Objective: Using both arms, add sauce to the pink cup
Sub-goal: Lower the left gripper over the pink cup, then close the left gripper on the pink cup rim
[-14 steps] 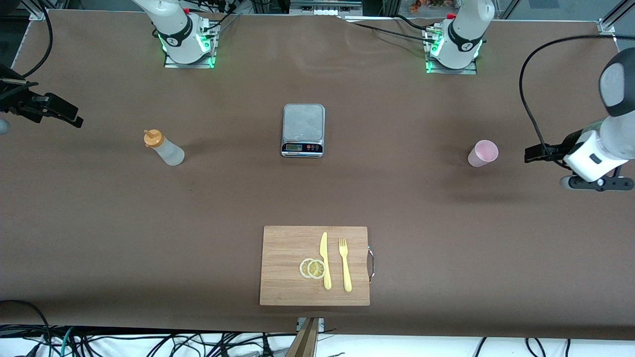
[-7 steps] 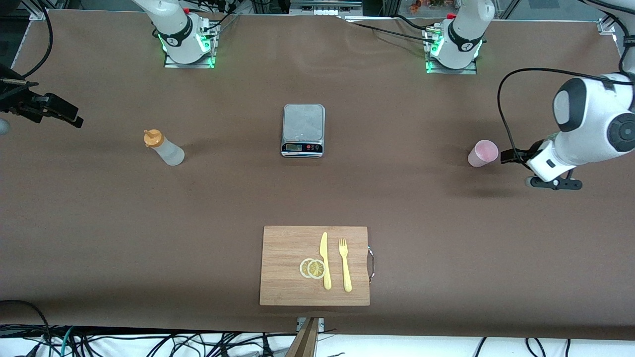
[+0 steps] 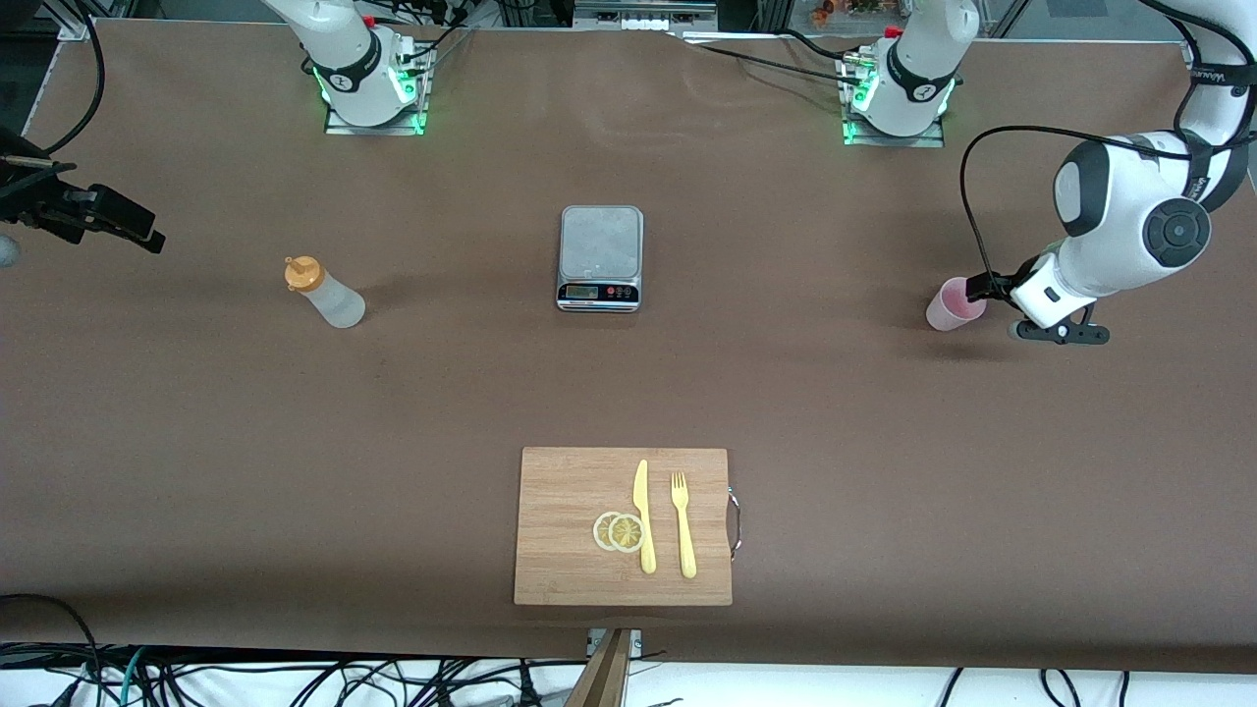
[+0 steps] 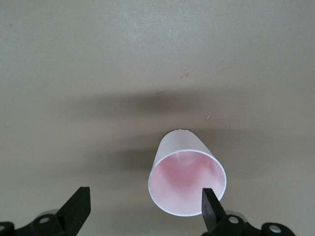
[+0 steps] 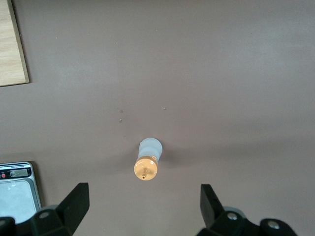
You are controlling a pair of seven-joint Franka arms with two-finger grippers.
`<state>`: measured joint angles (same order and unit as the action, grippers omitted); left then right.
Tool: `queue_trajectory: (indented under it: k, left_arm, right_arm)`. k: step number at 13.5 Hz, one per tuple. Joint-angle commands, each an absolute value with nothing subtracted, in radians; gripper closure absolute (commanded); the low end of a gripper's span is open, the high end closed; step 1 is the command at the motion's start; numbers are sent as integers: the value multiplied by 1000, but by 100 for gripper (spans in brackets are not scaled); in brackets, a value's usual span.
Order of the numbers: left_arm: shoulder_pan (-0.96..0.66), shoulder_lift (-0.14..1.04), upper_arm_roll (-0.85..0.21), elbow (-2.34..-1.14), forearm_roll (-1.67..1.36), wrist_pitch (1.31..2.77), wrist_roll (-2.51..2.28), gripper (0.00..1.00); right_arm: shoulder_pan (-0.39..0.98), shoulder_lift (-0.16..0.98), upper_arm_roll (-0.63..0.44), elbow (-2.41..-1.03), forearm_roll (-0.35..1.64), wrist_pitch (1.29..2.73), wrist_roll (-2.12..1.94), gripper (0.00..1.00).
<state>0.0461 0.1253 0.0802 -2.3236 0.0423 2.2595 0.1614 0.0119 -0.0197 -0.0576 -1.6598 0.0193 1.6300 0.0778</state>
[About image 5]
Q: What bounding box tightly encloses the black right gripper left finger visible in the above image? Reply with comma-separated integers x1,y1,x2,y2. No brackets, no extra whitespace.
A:
0,182,90,236

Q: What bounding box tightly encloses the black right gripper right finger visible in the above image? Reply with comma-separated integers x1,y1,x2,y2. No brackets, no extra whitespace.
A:
196,184,299,236

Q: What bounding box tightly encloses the translucent squeeze bottle orange cap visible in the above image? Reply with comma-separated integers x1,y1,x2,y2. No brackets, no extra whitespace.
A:
133,137,163,181

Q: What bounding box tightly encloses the silver digital kitchen scale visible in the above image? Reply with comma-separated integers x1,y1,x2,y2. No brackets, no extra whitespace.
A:
0,161,42,224

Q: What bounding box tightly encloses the wooden cutting board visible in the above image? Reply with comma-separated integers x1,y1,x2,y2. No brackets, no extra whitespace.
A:
0,0,30,88

